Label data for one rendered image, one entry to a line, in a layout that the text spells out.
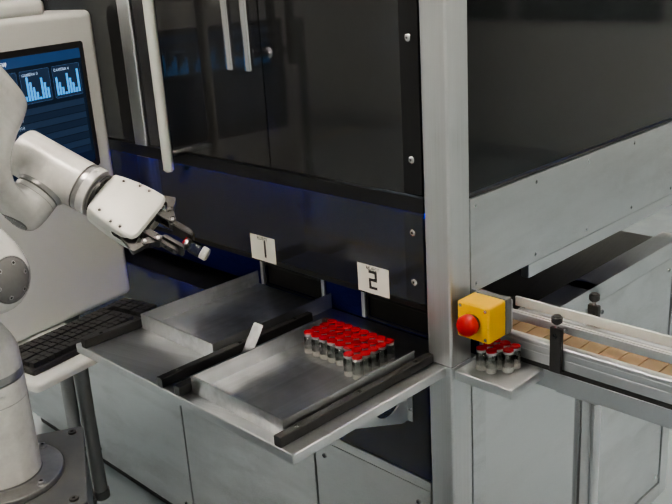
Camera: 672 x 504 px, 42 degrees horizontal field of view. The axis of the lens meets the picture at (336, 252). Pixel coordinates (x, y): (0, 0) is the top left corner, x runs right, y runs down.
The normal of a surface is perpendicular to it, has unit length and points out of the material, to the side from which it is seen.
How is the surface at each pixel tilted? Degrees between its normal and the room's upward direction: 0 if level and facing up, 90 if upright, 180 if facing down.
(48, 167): 57
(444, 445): 90
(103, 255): 90
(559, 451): 90
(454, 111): 90
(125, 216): 49
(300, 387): 0
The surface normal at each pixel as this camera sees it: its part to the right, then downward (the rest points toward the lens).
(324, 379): -0.06, -0.94
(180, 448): -0.70, 0.27
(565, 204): 0.71, 0.19
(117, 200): 0.15, -0.44
